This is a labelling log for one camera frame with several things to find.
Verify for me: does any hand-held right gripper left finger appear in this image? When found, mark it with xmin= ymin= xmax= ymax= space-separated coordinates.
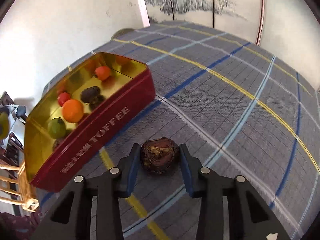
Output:
xmin=30 ymin=144 xmax=142 ymax=240

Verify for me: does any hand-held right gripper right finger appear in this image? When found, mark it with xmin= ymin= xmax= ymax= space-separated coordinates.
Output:
xmin=179 ymin=144 xmax=292 ymax=240

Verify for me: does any dark purple passion fruit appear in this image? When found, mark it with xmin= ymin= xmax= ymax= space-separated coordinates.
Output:
xmin=140 ymin=137 xmax=180 ymax=175
xmin=80 ymin=86 xmax=102 ymax=103

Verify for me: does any red and gold tin box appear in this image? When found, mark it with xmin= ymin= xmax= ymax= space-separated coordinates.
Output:
xmin=24 ymin=52 xmax=156 ymax=193

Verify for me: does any orange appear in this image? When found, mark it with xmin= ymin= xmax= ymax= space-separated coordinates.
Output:
xmin=62 ymin=99 xmax=84 ymax=123

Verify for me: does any green round fruit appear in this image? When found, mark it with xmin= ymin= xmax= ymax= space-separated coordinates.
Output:
xmin=48 ymin=118 xmax=67 ymax=139

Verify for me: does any red persimmon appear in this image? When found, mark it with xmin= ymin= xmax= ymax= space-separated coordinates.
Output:
xmin=94 ymin=66 xmax=112 ymax=81
xmin=57 ymin=92 xmax=71 ymax=107

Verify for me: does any grey plaid tablecloth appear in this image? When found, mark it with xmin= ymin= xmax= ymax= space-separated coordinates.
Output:
xmin=37 ymin=21 xmax=320 ymax=240

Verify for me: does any wooden chair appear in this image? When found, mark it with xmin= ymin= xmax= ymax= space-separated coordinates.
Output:
xmin=0 ymin=91 xmax=40 ymax=213

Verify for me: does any dark red patterned clothing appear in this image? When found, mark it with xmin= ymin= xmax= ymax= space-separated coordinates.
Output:
xmin=0 ymin=209 xmax=43 ymax=240

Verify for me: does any brown round chair back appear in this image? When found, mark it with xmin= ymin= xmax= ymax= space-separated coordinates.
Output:
xmin=111 ymin=28 xmax=135 ymax=40

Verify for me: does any red hanging cord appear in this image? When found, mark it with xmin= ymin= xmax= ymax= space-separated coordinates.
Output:
xmin=255 ymin=0 xmax=266 ymax=46

